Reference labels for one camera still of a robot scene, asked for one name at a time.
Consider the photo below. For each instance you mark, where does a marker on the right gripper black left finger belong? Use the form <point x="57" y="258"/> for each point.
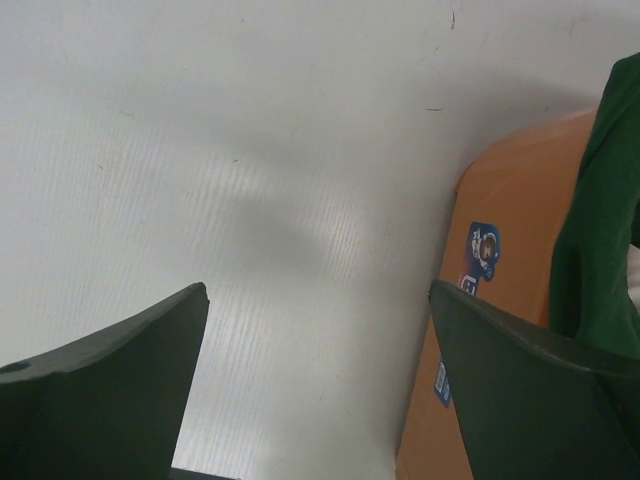
<point x="109" y="405"/>

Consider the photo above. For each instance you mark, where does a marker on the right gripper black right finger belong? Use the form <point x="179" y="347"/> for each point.
<point x="530" y="403"/>

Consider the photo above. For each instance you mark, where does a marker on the dark green t shirt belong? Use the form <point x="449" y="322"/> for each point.
<point x="589" y="300"/>

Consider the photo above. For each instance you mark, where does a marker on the white t shirt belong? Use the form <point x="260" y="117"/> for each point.
<point x="633" y="275"/>

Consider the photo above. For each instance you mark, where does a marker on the orange plastic basket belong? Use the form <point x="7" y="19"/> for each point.
<point x="511" y="203"/>

